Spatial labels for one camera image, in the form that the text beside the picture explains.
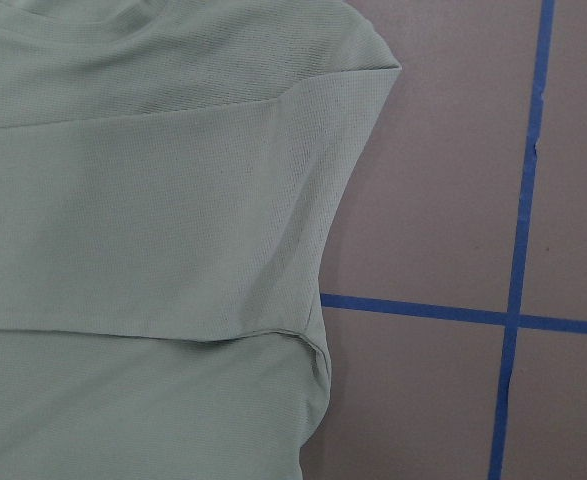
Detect blue tape grid lines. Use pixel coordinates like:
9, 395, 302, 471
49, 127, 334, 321
320, 0, 587, 480

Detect sage green long-sleeve shirt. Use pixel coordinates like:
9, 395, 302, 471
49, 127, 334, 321
0, 1, 401, 479

